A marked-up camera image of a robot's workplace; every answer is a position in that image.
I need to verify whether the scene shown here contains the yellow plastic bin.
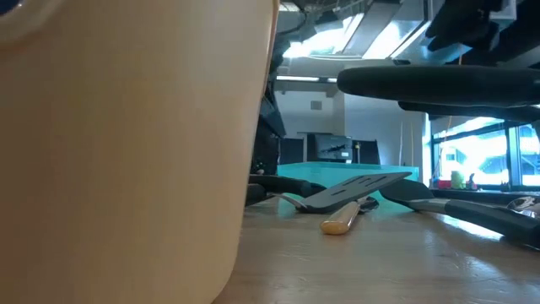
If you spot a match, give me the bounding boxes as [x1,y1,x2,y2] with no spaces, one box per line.
[0,0,280,304]

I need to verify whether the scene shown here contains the dark background cabinet row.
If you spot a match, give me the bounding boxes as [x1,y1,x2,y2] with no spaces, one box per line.
[278,133,381,166]

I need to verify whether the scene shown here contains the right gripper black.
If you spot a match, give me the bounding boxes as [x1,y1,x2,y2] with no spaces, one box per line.
[424,0,540,68]

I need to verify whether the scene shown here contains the long ceiling light strip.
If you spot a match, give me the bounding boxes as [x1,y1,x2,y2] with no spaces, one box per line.
[276,75,338,84]

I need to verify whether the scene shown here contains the solid turner steel shaft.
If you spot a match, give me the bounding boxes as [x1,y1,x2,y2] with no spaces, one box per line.
[378,178,540,251]

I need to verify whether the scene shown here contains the slotted turner steel neck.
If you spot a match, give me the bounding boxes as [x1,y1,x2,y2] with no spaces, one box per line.
[244,171,413,214]

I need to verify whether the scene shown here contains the black computer monitor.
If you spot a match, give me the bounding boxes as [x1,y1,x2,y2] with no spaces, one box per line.
[315,133,354,164]

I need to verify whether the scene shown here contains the small black solid spatula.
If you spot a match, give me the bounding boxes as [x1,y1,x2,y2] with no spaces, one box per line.
[248,174,327,199]

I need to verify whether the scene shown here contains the steel spoon wooden handle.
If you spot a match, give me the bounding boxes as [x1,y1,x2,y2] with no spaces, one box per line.
[505,195,540,220]
[319,196,380,236]

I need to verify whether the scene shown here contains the translucent teal plastic bin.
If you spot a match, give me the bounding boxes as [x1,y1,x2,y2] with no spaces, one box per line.
[277,161,421,203]

